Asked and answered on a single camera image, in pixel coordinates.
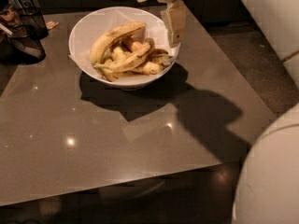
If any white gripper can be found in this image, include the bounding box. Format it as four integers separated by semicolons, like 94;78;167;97
137;0;187;48

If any curved yellow banana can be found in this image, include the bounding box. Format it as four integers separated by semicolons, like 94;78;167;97
93;38;154;72

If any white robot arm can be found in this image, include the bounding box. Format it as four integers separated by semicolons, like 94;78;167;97
232;0;299;224

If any inner back banana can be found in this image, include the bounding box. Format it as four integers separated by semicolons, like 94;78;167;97
110;37;142;61

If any right small banana piece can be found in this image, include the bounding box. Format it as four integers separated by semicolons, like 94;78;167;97
149;49;173;66

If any lower right spotted banana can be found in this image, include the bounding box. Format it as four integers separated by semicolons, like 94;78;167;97
132;62;164;76

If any white bowl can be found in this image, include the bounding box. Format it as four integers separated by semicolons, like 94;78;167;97
68;6;181;89

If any white paper bowl liner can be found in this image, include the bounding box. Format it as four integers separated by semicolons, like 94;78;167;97
68;8;181;79

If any large top yellow banana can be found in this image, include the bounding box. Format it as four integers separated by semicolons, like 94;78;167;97
90;21;146;64

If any bottom left yellow banana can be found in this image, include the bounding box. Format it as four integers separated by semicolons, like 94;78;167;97
100;58;129;82

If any small tan wrapper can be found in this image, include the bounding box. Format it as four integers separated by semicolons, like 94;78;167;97
46;21;59;30

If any black mesh basket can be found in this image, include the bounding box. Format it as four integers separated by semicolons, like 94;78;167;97
0;4;48;63

